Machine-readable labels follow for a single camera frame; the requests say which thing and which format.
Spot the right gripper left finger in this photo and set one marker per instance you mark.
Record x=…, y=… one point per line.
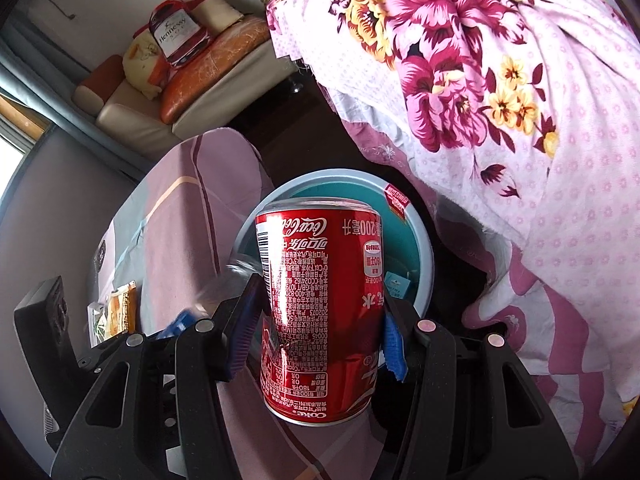
x=154, y=412

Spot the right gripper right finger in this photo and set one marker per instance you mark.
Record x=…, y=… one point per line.
x=466, y=409

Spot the orange snack bag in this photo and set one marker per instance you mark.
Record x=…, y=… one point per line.
x=121, y=311

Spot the clear plastic water bottle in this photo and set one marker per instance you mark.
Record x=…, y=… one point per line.
x=228, y=284

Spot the red cola can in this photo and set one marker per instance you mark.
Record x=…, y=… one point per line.
x=323, y=264

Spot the teal trash bin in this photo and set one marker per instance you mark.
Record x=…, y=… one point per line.
x=407, y=247

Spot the green white snack wrapper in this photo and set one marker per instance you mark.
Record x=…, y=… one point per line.
x=97, y=322

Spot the yellow plush pillow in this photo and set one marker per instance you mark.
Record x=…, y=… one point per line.
x=145, y=68

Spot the pink floral quilt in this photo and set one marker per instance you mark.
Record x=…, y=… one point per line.
x=518, y=123

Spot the red gift bag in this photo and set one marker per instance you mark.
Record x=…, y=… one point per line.
x=180, y=36

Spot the beige sofa orange cushion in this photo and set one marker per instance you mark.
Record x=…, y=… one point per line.
x=237, y=68

